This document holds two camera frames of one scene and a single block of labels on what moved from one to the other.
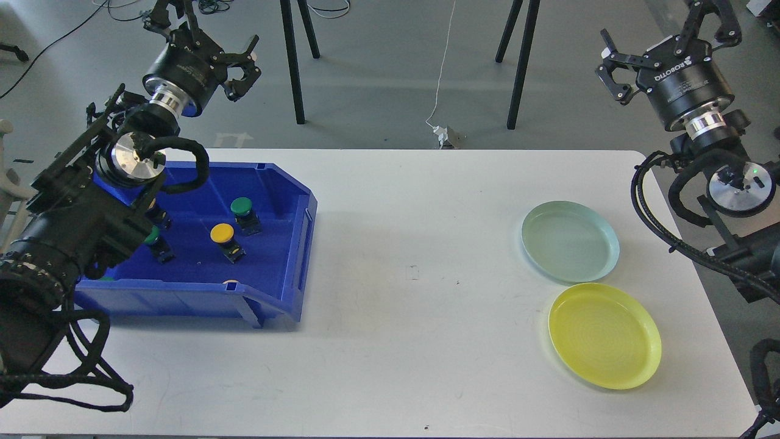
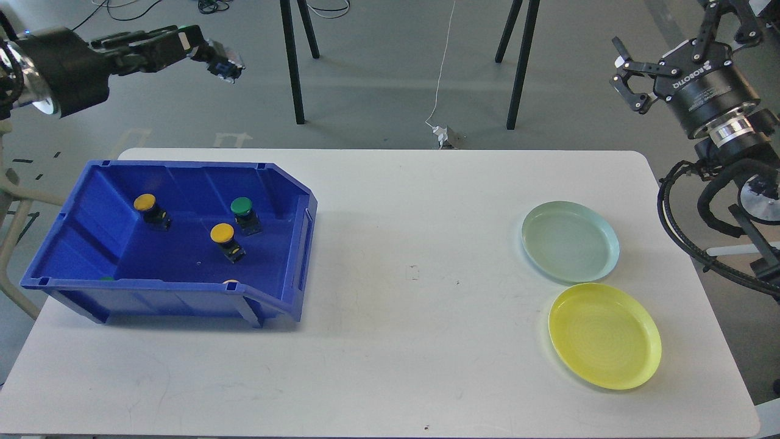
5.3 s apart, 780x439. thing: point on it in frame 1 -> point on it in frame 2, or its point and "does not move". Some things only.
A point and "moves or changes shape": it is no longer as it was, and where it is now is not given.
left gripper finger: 235,89 -> 151,61
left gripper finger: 157,18 -> 168,42
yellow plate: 603,336 does not move
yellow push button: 222,233 does not move
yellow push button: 157,216 does not move
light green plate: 569,242 does not move
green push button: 158,246 moves or changes shape
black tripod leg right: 534,10 does not move
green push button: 248,220 does not move
